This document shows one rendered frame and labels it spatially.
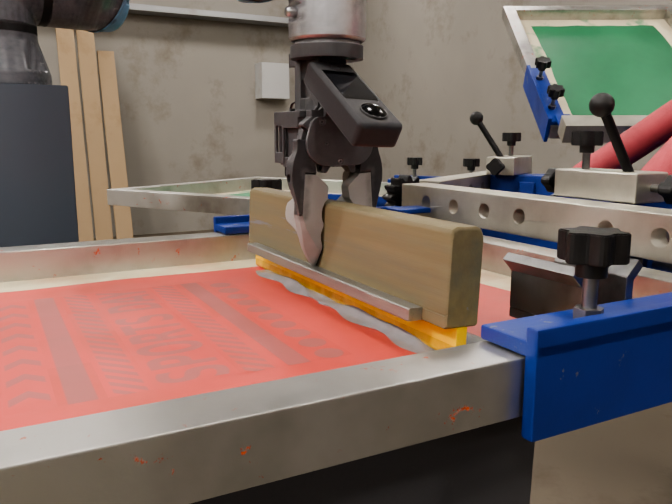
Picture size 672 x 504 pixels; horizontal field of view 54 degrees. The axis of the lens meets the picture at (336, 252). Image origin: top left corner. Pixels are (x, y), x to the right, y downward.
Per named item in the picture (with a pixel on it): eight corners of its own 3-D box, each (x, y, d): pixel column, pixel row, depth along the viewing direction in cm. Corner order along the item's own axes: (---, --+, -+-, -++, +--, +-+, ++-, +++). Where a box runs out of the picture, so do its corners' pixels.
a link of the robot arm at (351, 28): (381, -4, 62) (302, -13, 58) (380, 47, 63) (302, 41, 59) (342, 9, 68) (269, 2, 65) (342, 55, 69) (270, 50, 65)
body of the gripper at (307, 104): (336, 167, 72) (337, 54, 70) (377, 172, 65) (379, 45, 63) (271, 169, 69) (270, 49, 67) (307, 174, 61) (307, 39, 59)
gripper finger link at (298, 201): (321, 217, 66) (333, 130, 65) (329, 219, 64) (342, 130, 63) (278, 212, 64) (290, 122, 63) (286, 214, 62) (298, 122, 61)
